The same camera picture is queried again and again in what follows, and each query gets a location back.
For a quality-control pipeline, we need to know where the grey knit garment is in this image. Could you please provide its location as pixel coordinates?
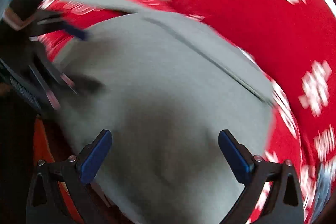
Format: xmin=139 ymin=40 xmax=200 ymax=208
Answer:
xmin=52 ymin=0 xmax=275 ymax=224

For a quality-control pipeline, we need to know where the red wedding bedspread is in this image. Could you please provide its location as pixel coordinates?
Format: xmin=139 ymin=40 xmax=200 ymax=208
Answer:
xmin=34 ymin=0 xmax=332 ymax=224

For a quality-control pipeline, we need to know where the red wedding pillow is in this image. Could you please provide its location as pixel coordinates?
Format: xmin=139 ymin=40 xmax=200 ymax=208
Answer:
xmin=165 ymin=0 xmax=335 ymax=133

